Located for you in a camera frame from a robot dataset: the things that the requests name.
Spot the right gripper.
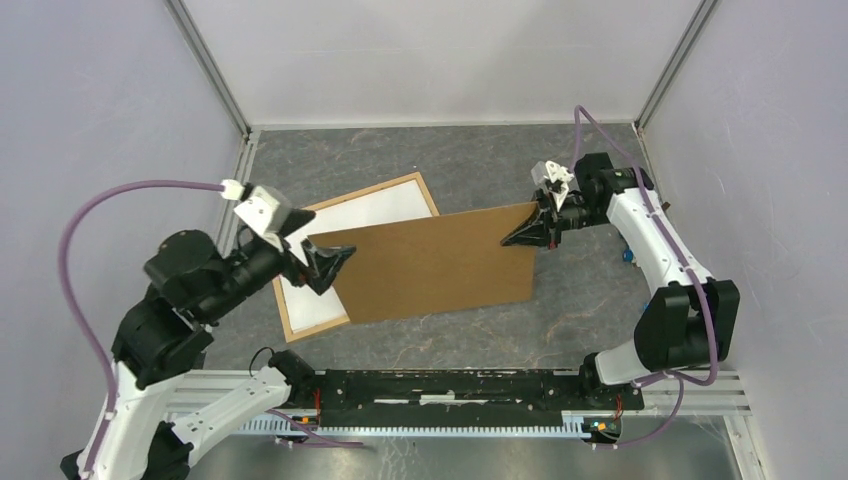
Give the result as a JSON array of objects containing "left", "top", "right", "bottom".
[{"left": 500, "top": 186, "right": 610, "bottom": 250}]

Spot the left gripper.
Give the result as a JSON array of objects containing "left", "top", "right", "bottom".
[{"left": 203, "top": 206, "right": 359, "bottom": 319}]

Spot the sunflower photo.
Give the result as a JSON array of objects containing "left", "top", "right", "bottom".
[{"left": 281, "top": 180, "right": 435, "bottom": 335}]

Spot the wooden picture frame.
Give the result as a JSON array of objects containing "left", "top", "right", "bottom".
[{"left": 270, "top": 171, "right": 441, "bottom": 344}]

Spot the brown backing board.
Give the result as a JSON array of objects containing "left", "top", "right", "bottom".
[{"left": 310, "top": 203, "right": 537, "bottom": 324}]

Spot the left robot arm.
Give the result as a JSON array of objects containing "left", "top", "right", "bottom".
[{"left": 60, "top": 230, "right": 355, "bottom": 479}]

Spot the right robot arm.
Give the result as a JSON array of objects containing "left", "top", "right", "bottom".
[{"left": 501, "top": 153, "right": 740, "bottom": 408}]

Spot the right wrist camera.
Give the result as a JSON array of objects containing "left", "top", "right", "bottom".
[{"left": 531, "top": 161, "right": 574, "bottom": 212}]

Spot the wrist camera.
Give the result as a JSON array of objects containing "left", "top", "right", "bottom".
[
  {"left": 531, "top": 161, "right": 574, "bottom": 212},
  {"left": 220, "top": 179, "right": 293, "bottom": 252}
]

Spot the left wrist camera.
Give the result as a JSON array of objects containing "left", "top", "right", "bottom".
[{"left": 220, "top": 179, "right": 293, "bottom": 252}]

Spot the blue white cable duct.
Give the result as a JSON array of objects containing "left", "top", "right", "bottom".
[{"left": 235, "top": 414, "right": 621, "bottom": 440}]

